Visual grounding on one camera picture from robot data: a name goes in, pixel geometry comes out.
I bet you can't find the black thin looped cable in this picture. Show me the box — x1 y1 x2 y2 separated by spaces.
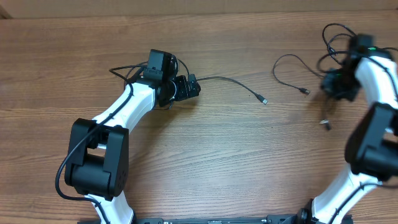
316 22 358 74

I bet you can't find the black USB cable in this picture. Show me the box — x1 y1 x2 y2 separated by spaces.
196 76 269 105

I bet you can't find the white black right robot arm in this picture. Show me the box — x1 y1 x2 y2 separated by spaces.
285 34 397 223

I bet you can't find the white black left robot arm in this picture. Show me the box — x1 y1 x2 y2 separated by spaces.
55 49 201 223

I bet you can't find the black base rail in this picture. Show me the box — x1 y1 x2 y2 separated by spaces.
77 213 354 224

